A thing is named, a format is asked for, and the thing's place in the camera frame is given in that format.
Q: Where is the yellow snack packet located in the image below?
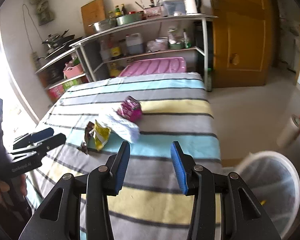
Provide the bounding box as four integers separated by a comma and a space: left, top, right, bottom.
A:
91, 119, 112, 152

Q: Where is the pink plastic lid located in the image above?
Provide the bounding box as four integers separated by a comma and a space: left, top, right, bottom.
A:
118, 57, 187, 77

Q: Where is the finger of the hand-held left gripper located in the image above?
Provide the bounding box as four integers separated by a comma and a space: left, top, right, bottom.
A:
12, 127, 55, 150
10, 133, 67, 155

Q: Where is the clear plastic bin liner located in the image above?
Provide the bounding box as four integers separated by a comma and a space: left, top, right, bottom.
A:
242, 155, 297, 233

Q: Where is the clear liquid bottle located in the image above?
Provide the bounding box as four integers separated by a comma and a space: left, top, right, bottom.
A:
100, 40, 111, 62

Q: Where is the red carton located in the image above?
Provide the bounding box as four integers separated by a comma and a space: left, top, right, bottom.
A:
48, 85, 65, 103

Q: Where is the hanging cloth bag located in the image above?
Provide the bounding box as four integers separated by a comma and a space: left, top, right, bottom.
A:
27, 0, 53, 25

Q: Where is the white paper roll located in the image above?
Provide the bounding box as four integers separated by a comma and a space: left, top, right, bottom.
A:
276, 114, 300, 148

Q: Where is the large green bottle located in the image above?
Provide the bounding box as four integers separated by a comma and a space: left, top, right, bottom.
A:
206, 67, 213, 92

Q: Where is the black frying pan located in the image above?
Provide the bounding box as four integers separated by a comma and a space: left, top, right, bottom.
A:
55, 30, 76, 43

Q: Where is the brown snack packet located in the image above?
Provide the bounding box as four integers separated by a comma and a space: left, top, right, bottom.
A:
80, 121, 96, 154

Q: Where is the wooden door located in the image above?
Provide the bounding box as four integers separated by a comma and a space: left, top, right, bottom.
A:
206, 0, 277, 88

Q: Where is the green metal pot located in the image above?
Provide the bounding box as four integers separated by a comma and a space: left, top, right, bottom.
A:
115, 12, 143, 26

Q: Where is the crumpled clear plastic bag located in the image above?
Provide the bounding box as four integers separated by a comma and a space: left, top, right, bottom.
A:
146, 41, 160, 53

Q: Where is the striped blanket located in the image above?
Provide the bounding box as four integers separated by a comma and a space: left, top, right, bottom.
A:
25, 72, 222, 240

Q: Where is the wooden cutting board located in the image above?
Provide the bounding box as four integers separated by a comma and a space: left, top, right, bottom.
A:
80, 0, 106, 37

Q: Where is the white plastic tub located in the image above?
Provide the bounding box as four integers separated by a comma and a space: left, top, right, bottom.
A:
155, 37, 168, 50

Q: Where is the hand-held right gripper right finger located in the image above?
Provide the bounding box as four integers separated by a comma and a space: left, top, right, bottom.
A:
170, 141, 282, 240

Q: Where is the yellow label dark bottle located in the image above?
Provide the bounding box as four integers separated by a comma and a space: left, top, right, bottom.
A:
110, 36, 122, 60

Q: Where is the white plastic bag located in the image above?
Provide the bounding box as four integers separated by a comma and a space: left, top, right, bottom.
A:
167, 29, 185, 45

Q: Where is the pink utensil box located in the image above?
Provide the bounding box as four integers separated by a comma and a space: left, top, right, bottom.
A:
142, 6, 164, 20

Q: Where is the white power strip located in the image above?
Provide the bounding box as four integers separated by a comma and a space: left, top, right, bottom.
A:
31, 51, 40, 68

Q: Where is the pink snack packet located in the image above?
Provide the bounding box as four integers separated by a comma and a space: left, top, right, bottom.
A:
117, 96, 143, 122

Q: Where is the white tissue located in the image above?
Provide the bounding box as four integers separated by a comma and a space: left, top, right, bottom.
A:
98, 107, 141, 143

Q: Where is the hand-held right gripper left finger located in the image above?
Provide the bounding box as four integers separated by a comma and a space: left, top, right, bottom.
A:
26, 141, 131, 240

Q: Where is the translucent jerrycan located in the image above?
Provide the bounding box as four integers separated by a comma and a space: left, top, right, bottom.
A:
125, 33, 144, 55

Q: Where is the clear plastic storage box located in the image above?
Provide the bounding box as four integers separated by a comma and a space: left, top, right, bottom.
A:
161, 0, 187, 17

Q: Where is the white metal shelf rack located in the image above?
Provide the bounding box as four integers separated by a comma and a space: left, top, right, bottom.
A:
71, 15, 218, 83
34, 47, 90, 90

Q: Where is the white electric kettle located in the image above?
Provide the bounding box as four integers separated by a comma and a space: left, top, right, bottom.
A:
182, 0, 202, 15

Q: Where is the small green bottle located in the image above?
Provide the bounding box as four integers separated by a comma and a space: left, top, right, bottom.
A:
183, 29, 192, 48

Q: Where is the steel pot with lid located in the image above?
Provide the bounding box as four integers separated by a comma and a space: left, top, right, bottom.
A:
42, 34, 63, 52

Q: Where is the white round trash bin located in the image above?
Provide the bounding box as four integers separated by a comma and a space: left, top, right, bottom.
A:
236, 151, 300, 239

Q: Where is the steel basin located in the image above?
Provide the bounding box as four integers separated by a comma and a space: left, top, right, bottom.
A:
88, 18, 118, 33

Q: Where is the green carton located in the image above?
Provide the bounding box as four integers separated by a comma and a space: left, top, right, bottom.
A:
62, 78, 83, 92

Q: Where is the yellow oil bottle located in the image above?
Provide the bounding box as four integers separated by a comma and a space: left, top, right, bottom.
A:
109, 62, 125, 78

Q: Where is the pink plastic basket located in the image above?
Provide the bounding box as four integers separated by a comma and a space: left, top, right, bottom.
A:
63, 62, 83, 79

